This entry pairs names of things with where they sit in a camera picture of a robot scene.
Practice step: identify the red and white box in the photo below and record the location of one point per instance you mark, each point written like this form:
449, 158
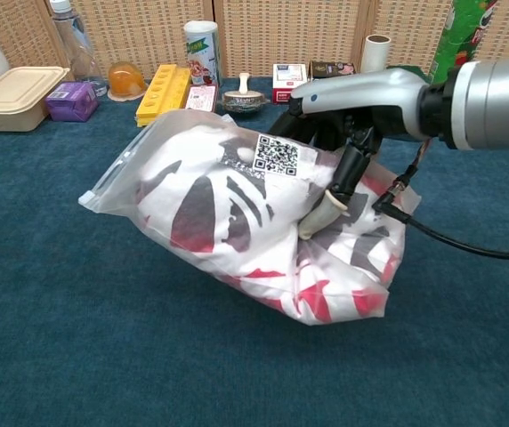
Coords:
283, 80

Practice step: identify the black printed box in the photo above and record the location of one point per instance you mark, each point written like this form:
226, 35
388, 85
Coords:
330, 69

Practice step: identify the white paper roll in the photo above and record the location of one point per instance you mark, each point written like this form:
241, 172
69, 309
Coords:
375, 53

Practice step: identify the clear plastic water bottle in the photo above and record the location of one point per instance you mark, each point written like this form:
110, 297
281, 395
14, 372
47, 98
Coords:
76, 49

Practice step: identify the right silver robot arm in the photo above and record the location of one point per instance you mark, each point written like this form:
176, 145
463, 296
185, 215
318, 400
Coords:
495, 102

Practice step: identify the woven folding screen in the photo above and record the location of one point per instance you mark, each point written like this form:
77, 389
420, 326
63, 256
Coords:
281, 31

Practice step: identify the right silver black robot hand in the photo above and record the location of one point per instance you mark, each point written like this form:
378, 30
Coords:
361, 98

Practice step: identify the beige lidded lunch box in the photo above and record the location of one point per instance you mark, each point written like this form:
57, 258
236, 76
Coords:
10, 93

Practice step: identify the yellow egg tray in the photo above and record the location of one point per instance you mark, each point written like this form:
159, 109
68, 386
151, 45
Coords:
161, 95

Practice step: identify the white rice spoon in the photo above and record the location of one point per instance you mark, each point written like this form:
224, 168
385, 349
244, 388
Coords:
244, 82

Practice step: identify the small purple box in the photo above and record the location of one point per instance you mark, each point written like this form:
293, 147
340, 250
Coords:
70, 102

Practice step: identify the orange jelly cup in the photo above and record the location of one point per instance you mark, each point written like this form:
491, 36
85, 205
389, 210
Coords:
125, 82

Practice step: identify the blue carpet table cover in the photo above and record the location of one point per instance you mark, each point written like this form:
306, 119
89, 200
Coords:
58, 311

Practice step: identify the red white garment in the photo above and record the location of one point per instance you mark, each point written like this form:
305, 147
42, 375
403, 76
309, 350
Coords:
236, 222

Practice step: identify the frosted zip bag with QR label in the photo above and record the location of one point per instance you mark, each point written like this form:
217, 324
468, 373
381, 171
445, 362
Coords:
147, 147

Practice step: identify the white printed canister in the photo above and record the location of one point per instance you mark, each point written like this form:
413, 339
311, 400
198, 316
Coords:
201, 53

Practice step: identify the green chips can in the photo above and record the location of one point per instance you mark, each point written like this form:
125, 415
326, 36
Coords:
454, 44

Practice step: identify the dark patterned bowl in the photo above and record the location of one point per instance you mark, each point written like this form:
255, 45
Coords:
243, 107

